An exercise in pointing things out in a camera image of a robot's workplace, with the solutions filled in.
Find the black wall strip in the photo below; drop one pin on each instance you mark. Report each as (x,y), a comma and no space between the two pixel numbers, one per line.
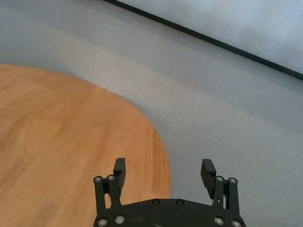
(201,36)

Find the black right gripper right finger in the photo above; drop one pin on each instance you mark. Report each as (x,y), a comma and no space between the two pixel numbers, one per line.
(208,177)

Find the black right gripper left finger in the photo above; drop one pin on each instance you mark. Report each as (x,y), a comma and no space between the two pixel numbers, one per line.
(118,179)

